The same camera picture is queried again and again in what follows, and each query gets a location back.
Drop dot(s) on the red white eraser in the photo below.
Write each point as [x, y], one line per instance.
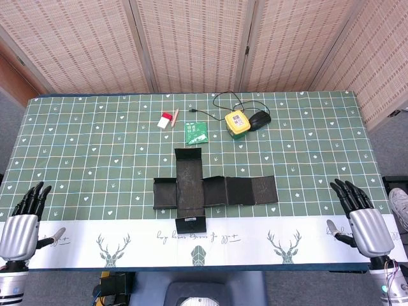
[164, 121]

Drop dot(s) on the wooden pencil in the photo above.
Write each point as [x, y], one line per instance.
[174, 118]

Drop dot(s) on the black computer mouse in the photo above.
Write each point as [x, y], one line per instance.
[259, 120]

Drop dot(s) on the green grid tablecloth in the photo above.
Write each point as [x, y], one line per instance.
[95, 153]

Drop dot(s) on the yellow lid green container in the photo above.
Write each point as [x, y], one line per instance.
[236, 122]

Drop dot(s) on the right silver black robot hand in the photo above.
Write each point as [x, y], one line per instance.
[371, 232]

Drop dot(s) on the green tea sachet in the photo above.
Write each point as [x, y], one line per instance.
[196, 133]

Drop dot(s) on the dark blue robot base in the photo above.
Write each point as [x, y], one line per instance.
[153, 290]

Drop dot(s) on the brown wooden door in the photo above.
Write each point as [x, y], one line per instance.
[12, 79]

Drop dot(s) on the bamboo folding screen panel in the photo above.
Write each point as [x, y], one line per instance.
[296, 41]
[382, 63]
[79, 41]
[194, 41]

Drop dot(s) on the black plastic case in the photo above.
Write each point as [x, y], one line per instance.
[395, 183]

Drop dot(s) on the black paper box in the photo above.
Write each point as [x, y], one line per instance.
[189, 185]

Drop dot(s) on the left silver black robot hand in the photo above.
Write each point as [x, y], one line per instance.
[19, 236]

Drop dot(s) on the black electronics box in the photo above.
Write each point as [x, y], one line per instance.
[116, 283]

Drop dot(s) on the white sneaker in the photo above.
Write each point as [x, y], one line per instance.
[400, 207]

